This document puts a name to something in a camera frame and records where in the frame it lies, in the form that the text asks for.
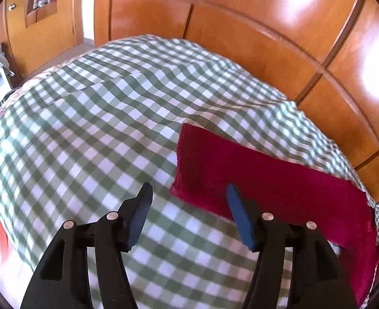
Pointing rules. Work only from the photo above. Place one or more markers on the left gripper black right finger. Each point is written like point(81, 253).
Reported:
point(294, 256)

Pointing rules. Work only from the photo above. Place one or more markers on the green white checkered bedsheet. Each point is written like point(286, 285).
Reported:
point(80, 139)

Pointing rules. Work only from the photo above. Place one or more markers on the wooden cabinet with shelves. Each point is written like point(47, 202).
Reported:
point(32, 32)

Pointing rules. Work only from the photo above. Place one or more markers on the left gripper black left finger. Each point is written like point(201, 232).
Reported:
point(61, 279)

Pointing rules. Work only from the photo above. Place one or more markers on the dark red cloth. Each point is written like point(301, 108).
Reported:
point(293, 193)

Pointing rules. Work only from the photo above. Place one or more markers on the wooden panel headboard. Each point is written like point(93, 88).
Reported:
point(322, 54)

